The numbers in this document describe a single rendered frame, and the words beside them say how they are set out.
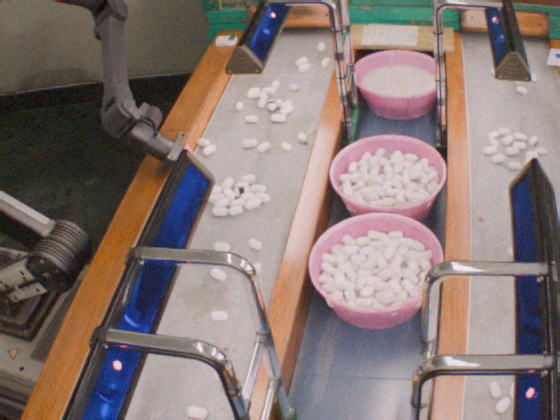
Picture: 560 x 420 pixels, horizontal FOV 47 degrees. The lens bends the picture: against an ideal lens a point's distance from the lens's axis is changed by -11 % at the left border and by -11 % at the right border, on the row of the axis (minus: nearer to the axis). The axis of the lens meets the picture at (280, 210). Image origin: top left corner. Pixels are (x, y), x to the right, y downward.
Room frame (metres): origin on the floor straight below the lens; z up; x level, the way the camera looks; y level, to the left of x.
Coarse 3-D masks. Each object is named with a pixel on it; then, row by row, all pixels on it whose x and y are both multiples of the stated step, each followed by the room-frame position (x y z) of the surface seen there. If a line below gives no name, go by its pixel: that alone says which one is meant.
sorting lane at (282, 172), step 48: (288, 48) 1.94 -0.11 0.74; (240, 96) 1.70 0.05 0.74; (288, 96) 1.65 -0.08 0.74; (240, 144) 1.46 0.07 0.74; (288, 192) 1.25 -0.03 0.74; (192, 240) 1.14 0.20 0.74; (240, 240) 1.12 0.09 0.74; (192, 288) 1.00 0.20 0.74; (240, 288) 0.98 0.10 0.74; (192, 336) 0.87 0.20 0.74; (240, 336) 0.85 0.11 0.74; (144, 384) 0.77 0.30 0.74; (192, 384) 0.75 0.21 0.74; (240, 384) 0.74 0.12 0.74
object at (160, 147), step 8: (152, 136) 1.38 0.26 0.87; (160, 136) 1.38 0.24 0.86; (152, 144) 1.36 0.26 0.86; (160, 144) 1.37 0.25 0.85; (168, 144) 1.37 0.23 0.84; (176, 144) 1.37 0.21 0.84; (152, 152) 1.36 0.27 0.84; (160, 152) 1.36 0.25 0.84; (168, 152) 1.36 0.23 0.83; (160, 160) 1.36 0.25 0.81; (168, 160) 1.32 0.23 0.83; (160, 168) 1.33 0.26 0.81
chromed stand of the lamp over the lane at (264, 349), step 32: (128, 256) 0.72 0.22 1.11; (160, 256) 0.70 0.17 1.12; (192, 256) 0.68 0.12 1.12; (224, 256) 0.67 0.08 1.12; (256, 288) 0.66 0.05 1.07; (256, 320) 0.66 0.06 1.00; (160, 352) 0.53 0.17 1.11; (192, 352) 0.52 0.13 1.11; (224, 352) 0.53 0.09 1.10; (256, 352) 0.63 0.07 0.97; (224, 384) 0.51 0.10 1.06; (288, 416) 0.66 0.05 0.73
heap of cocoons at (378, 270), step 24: (360, 240) 1.05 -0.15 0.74; (384, 240) 1.04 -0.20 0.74; (408, 240) 1.02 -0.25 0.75; (336, 264) 1.01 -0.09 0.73; (360, 264) 0.99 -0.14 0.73; (384, 264) 0.97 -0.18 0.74; (408, 264) 0.96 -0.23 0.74; (336, 288) 0.93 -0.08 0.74; (360, 288) 0.93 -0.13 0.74; (384, 288) 0.91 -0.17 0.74; (408, 288) 0.89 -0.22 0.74
